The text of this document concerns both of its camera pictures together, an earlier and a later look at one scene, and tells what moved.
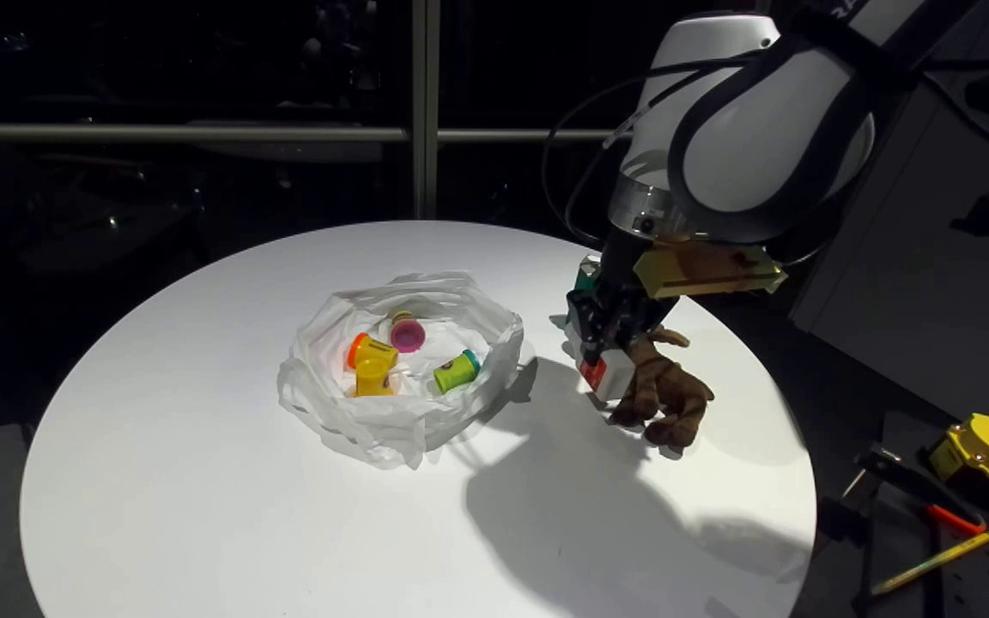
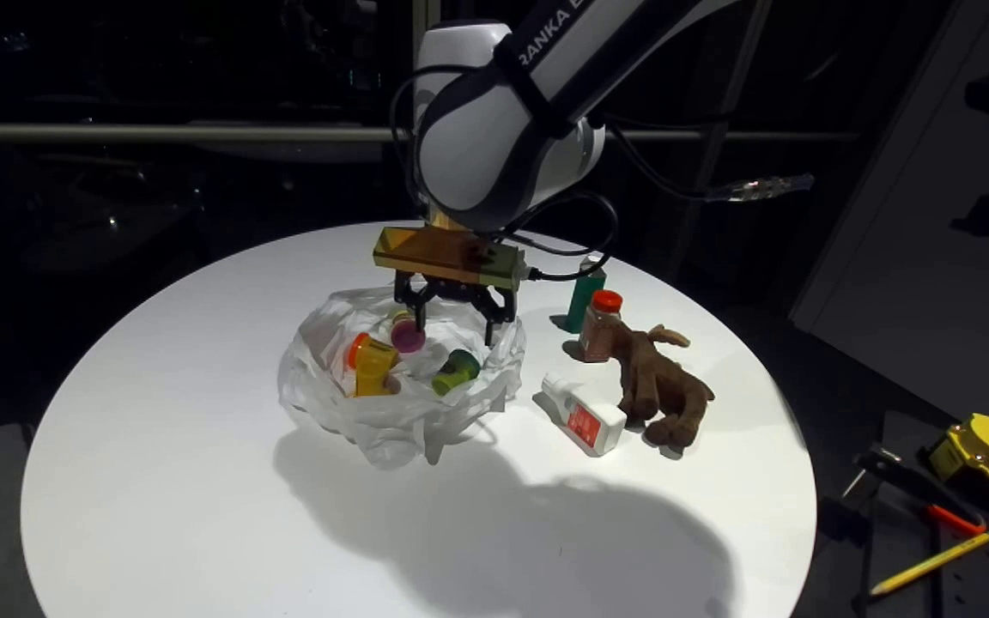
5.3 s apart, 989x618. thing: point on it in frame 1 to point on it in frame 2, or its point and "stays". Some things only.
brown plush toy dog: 662,396 stays
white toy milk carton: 609,373 to 584,411
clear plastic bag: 401,370 stays
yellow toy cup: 373,365 stays
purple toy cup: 406,337 stays
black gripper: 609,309 to 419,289
